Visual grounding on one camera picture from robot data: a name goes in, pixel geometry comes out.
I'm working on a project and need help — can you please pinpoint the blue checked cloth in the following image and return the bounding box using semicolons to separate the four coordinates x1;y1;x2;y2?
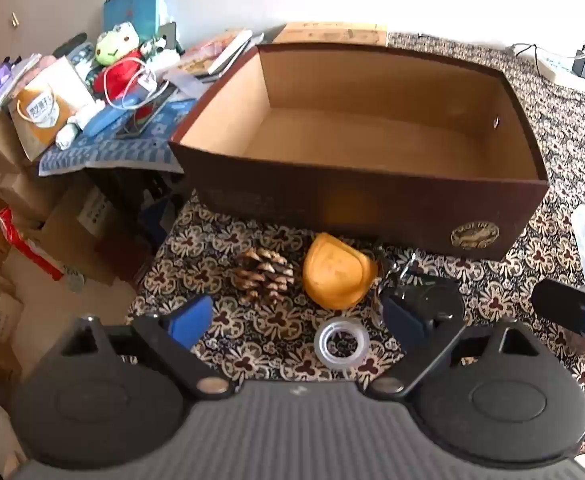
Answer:
39;97;198;177

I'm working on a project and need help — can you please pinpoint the white power strip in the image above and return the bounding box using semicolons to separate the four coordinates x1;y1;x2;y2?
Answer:
537;55;585;86

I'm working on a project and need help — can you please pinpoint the pile of cardboard boxes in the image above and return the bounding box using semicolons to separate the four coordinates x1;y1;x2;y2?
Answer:
0;110;143;396

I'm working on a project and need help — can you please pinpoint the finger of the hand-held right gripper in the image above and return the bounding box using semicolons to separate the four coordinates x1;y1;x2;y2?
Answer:
531;272;585;361

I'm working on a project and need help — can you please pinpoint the clear tape roll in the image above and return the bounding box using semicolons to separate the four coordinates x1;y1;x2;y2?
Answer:
314;318;371;370

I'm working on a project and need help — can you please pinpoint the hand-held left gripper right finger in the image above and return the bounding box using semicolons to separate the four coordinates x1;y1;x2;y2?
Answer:
367;294;543;401

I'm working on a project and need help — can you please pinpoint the orange and white paper bag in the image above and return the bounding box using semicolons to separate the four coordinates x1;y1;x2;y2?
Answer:
7;57;96;161

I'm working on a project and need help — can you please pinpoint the white cable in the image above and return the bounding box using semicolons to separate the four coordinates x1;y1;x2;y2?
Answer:
105;60;170;111

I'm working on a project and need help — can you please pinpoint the white rolled cloth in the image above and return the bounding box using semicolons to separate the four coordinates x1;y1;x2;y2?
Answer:
55;115;90;150

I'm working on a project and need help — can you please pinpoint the orange plastic case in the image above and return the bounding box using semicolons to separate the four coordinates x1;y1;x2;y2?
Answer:
302;232;379;311

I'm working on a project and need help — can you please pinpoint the brown pine cone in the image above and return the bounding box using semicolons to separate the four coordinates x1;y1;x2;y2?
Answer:
232;247;294;309

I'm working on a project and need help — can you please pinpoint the black smartphone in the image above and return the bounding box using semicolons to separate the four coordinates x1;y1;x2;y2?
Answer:
115;92;173;139

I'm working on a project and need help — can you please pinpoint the blue bag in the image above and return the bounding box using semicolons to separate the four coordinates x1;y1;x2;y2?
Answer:
103;0;166;43

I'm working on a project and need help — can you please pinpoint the brown cardboard box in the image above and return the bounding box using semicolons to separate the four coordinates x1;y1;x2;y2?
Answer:
169;42;550;262

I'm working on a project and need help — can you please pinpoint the panda plush toy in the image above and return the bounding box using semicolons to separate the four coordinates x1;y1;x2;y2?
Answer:
140;35;183;68

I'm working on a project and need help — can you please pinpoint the illustrated paperback book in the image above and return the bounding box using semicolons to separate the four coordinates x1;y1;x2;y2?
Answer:
177;30;253;78

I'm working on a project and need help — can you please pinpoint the yellow book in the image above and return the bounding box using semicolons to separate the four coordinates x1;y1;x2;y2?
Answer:
272;21;388;47

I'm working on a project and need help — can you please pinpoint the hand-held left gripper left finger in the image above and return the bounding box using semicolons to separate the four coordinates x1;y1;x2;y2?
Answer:
61;295;233;401

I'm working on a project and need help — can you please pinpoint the blue case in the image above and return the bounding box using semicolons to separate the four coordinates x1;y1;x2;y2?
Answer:
83;105;130;137

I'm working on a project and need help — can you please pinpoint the green frog plush toy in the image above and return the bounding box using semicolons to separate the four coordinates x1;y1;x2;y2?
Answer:
92;22;148;101

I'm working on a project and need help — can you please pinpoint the dark oval object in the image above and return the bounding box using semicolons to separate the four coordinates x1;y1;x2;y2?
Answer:
52;32;88;58

